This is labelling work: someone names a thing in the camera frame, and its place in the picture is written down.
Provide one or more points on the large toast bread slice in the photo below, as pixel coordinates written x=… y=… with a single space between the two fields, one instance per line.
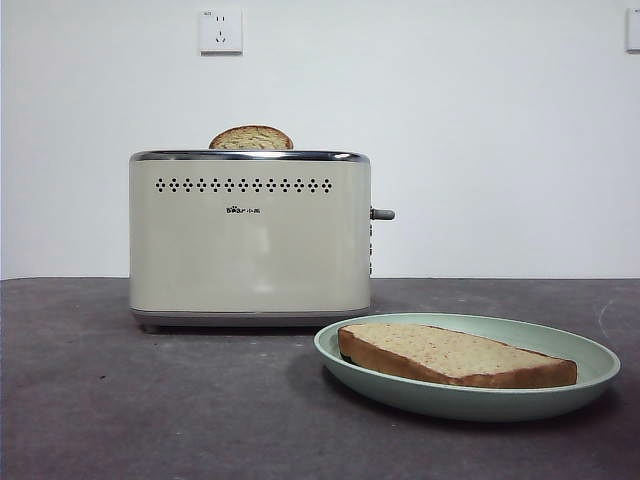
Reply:
x=450 y=357

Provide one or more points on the pale green round plate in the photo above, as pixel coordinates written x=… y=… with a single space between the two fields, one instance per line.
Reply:
x=450 y=402

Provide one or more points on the cream two-slot toaster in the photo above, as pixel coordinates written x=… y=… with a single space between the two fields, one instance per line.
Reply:
x=250 y=260

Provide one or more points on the small toast bread slice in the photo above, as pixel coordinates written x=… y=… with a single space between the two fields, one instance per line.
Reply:
x=250 y=139

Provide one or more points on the white wall socket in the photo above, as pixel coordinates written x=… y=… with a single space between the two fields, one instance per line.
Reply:
x=221 y=31

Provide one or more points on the white wall plate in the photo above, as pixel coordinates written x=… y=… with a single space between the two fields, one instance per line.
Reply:
x=634 y=30

